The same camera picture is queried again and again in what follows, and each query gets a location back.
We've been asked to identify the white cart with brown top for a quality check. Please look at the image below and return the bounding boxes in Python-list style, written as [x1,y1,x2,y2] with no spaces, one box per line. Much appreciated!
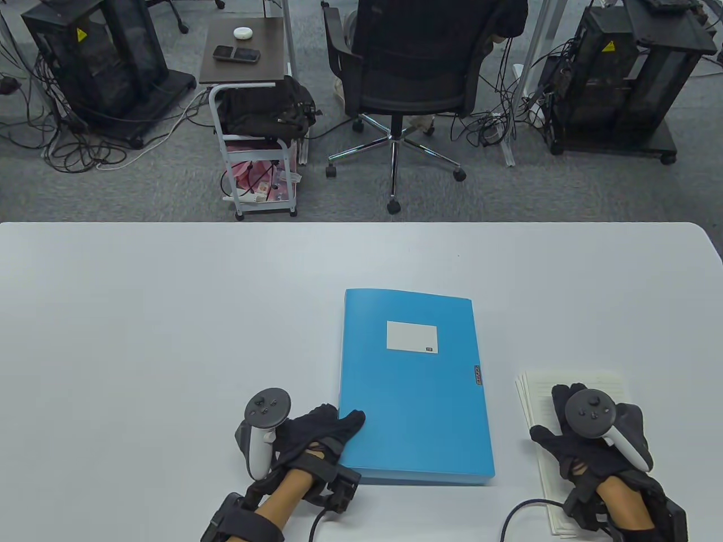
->
[199,16,300,221]

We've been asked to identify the person's right forearm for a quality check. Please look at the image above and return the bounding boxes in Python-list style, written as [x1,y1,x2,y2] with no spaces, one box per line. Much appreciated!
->
[596,475,653,532]

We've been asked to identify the stack of lined paper sheets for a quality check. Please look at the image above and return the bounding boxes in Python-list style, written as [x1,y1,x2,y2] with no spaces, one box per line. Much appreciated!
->
[515,370,631,536]

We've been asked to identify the tangle of black floor cables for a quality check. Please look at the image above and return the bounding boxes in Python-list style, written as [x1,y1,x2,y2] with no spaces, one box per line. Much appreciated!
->
[450,34,561,150]
[0,48,211,173]

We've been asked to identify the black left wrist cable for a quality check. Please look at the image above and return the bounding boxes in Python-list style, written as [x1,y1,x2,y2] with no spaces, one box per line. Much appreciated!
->
[308,504,341,542]

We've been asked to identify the person's right hand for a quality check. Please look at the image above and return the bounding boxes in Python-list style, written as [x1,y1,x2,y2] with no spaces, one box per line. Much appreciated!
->
[530,383,656,482]

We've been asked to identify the person's left hand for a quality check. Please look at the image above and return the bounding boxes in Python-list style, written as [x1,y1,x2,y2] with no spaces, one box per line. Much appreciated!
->
[273,404,367,482]

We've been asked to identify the black computer rack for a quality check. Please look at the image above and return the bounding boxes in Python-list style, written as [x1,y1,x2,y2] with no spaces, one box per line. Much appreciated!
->
[21,0,197,150]
[544,0,718,165]

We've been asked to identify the white desk leg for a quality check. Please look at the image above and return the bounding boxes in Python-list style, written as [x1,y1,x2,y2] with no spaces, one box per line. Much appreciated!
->
[500,0,553,168]
[280,0,310,166]

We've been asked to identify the black phone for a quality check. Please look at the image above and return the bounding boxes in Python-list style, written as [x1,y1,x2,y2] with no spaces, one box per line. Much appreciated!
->
[212,45,262,63]

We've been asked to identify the black bag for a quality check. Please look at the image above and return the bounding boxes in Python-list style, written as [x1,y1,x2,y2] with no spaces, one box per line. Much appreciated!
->
[216,75,323,142]

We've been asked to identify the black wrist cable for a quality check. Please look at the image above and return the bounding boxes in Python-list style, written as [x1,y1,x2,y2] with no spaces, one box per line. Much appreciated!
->
[308,504,341,542]
[501,499,567,542]

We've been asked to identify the grey white hand controller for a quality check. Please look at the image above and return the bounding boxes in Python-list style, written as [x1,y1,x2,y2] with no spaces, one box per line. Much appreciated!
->
[565,390,654,473]
[234,387,292,482]

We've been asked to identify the black office chair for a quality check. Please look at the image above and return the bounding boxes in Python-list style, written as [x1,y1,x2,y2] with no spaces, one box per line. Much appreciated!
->
[324,6,468,215]

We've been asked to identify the pink plastic bag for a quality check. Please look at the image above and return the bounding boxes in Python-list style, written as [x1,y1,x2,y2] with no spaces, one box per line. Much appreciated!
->
[228,157,292,202]

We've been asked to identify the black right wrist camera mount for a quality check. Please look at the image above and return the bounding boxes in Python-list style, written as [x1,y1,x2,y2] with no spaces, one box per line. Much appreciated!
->
[561,470,688,542]

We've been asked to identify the person's left forearm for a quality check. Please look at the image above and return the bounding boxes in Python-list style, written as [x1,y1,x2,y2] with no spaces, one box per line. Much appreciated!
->
[251,469,316,532]

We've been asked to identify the blue file box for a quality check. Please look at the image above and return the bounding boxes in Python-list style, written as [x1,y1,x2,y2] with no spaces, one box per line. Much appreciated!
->
[338,289,496,487]

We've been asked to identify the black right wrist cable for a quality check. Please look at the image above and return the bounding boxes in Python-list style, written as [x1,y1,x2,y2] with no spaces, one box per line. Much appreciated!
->
[501,499,567,542]

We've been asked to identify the black chair base with wheels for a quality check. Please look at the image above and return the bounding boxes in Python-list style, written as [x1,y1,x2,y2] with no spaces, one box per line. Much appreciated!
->
[146,0,227,34]

